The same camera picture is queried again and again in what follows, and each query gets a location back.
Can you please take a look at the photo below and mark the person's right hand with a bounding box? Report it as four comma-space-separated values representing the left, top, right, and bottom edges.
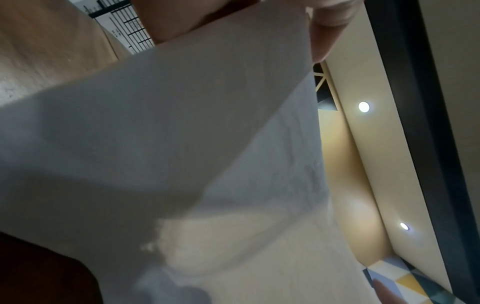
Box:
370, 278, 401, 304

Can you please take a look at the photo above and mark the person's left hand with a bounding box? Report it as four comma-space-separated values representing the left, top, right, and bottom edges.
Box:
0, 0, 365, 105

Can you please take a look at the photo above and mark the black wire grid rack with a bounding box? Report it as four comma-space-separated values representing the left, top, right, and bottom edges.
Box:
83, 0, 156, 55

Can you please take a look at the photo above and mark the black door frame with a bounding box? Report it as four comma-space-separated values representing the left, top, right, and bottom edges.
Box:
364, 0, 480, 304

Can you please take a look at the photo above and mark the white paper towel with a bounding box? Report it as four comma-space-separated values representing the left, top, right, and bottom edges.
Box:
0, 5, 380, 304

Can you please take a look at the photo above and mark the geometric patterned wall panel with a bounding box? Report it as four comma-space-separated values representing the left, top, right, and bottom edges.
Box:
361, 255, 459, 304

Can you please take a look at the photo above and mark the black triangular metal frame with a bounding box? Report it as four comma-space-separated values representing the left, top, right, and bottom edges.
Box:
312, 62, 339, 112

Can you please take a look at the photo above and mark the dark maroon garment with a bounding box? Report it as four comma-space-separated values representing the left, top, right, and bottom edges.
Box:
0, 231, 104, 304

